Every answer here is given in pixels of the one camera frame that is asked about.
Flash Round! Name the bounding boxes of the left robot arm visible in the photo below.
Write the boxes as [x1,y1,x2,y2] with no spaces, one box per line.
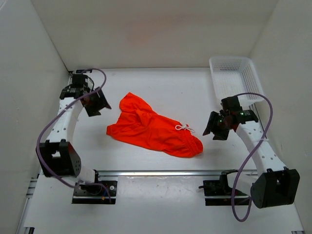
[36,86,111,195]

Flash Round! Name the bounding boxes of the aluminium front rail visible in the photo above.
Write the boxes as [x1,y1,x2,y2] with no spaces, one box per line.
[97,170,278,177]

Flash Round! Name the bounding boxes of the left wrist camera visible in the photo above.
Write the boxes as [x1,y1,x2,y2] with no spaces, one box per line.
[70,74,95,92]

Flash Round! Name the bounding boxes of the white plastic basket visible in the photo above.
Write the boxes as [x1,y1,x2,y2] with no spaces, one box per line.
[209,56,264,107]

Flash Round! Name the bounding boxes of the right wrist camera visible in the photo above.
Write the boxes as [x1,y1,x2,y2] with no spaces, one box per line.
[220,96,243,116]

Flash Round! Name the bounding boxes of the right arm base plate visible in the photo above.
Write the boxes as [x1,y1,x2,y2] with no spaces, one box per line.
[198,170,238,206]

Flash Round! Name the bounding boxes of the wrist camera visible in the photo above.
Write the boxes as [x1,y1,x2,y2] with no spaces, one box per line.
[70,74,95,92]
[220,96,243,116]

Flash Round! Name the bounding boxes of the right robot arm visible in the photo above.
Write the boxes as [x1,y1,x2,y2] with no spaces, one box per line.
[203,110,300,209]

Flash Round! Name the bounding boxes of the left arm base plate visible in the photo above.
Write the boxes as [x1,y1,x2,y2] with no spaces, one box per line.
[72,180,117,205]

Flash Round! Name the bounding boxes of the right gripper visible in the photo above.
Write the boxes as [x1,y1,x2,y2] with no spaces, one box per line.
[203,111,233,141]

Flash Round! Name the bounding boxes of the orange shorts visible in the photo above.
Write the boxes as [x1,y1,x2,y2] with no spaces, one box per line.
[106,93,203,158]

